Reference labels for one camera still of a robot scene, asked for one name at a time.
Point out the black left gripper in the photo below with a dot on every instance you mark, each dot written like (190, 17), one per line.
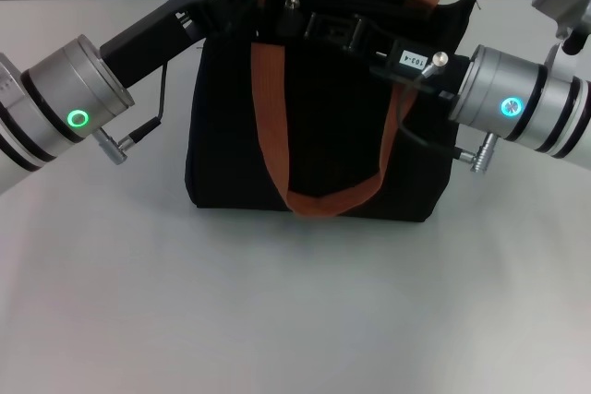
(157, 34)

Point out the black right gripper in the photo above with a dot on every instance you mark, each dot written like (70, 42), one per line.
(434, 73)

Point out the silver metal zipper pull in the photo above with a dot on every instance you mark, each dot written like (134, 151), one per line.
(291, 1)

